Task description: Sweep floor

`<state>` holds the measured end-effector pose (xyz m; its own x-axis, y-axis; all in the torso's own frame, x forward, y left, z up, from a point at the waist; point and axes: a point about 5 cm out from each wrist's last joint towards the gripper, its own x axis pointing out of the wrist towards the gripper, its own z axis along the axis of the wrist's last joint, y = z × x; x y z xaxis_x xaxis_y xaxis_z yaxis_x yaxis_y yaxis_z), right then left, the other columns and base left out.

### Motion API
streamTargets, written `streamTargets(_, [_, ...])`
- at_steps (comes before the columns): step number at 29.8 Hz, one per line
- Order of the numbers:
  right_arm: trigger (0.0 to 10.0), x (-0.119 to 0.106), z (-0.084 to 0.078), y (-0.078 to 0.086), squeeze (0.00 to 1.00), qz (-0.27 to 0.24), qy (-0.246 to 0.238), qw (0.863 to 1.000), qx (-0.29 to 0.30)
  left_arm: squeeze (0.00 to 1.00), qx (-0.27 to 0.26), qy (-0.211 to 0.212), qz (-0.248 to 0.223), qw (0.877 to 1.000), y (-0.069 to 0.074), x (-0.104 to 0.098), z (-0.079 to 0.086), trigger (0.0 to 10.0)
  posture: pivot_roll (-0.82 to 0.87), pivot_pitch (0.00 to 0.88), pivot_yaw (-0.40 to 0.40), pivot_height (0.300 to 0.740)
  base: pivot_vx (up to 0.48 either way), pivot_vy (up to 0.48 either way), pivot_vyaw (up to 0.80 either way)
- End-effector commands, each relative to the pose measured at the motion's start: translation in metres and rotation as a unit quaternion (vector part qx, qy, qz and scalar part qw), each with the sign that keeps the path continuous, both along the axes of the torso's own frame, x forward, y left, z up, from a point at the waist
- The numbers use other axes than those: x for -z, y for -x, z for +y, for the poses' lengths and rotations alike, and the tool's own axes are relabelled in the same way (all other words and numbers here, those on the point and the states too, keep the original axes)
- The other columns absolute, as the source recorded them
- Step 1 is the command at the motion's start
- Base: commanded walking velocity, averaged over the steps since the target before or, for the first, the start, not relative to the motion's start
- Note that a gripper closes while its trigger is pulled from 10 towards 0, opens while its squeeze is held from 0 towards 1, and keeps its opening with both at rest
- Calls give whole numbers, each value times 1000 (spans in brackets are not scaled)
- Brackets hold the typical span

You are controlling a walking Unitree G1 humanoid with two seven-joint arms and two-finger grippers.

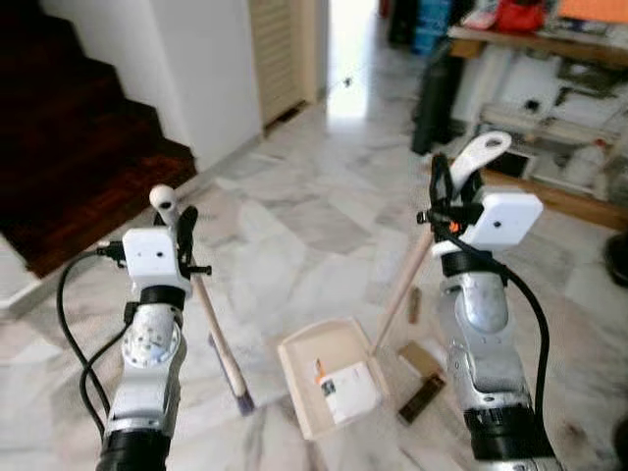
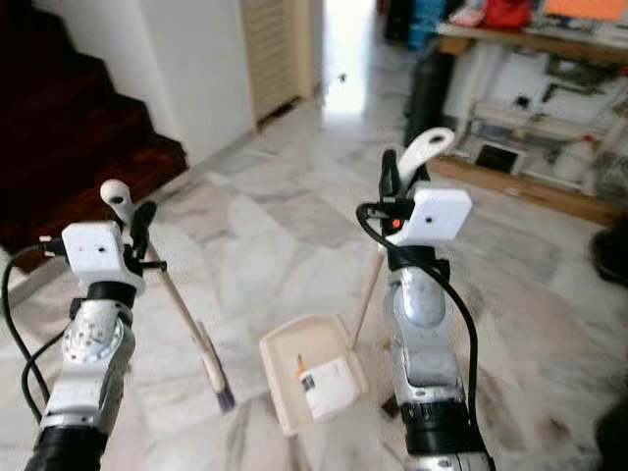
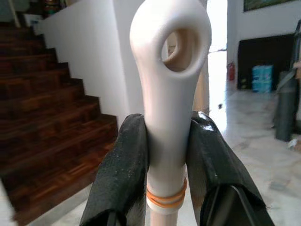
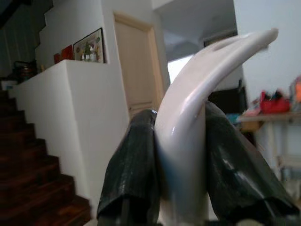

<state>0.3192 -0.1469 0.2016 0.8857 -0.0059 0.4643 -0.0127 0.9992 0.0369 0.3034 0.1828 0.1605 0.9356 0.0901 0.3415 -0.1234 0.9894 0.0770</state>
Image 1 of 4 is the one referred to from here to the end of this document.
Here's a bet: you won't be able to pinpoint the beige broom with purple bristles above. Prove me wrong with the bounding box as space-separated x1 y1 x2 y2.
149 184 258 417

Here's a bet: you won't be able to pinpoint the beige long-handled dustpan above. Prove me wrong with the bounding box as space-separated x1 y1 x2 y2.
278 131 512 441

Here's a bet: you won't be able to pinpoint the black cylinder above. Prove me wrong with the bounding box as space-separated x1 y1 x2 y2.
411 48 463 157

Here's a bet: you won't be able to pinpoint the small brown stick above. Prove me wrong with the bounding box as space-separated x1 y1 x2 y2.
406 287 424 326

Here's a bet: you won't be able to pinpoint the wooden shelf unit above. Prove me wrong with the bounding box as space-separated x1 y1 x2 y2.
446 25 628 233

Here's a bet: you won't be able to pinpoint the white plastic jug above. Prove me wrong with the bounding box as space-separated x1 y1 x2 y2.
563 136 610 193

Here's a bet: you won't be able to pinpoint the tan flat card piece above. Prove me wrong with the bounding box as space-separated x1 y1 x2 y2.
396 340 445 380

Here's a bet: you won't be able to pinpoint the dark red wooden stairs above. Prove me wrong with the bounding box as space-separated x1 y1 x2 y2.
0 0 198 280

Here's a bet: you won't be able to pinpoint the black round object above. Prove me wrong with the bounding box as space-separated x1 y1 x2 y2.
609 416 628 463
605 233 628 288

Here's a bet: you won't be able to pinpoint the blue crate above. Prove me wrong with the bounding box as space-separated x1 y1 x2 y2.
411 0 455 56

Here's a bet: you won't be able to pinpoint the dark brown flat bar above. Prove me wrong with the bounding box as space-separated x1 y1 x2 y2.
396 374 445 426

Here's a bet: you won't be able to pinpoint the red bag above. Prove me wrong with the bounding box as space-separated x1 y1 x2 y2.
493 0 547 33

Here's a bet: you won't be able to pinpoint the beige louvered door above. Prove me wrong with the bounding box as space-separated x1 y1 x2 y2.
247 0 318 130

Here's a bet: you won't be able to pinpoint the white carton with orange mark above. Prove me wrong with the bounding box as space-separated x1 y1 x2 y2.
315 357 383 426

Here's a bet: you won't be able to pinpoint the orange flat object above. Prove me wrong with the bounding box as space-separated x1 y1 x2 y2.
556 0 628 26

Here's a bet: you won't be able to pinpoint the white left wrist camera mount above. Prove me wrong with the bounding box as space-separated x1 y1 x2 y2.
122 227 193 294

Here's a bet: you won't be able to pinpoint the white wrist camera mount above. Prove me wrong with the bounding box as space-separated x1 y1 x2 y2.
459 190 545 252
122 227 193 294

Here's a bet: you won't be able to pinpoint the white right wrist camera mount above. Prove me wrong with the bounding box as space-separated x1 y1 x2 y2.
459 190 545 252

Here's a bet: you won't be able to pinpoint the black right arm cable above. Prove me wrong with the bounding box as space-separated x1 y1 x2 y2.
420 204 552 425

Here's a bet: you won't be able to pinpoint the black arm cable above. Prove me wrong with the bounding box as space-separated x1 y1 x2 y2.
420 204 552 425
55 248 131 435

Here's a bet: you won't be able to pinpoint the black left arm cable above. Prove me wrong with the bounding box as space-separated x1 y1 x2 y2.
55 248 131 435

